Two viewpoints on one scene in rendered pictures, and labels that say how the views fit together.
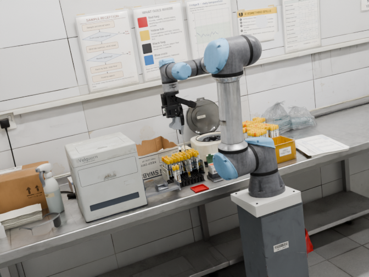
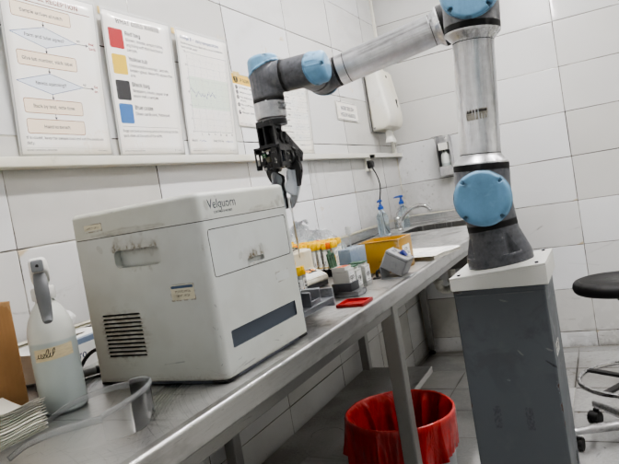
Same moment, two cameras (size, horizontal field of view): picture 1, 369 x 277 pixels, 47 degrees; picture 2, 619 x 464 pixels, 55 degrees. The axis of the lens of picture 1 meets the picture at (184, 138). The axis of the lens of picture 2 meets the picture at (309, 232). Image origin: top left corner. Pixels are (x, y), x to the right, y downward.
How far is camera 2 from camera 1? 142 cm
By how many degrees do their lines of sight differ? 44
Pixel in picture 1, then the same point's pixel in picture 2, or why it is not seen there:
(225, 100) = (486, 70)
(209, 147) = not seen: hidden behind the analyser
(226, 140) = (487, 146)
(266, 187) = (521, 242)
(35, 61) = not seen: outside the picture
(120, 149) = (264, 194)
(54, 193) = (73, 342)
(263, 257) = (549, 370)
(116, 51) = (73, 77)
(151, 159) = not seen: hidden behind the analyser
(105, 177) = (249, 257)
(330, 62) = (324, 178)
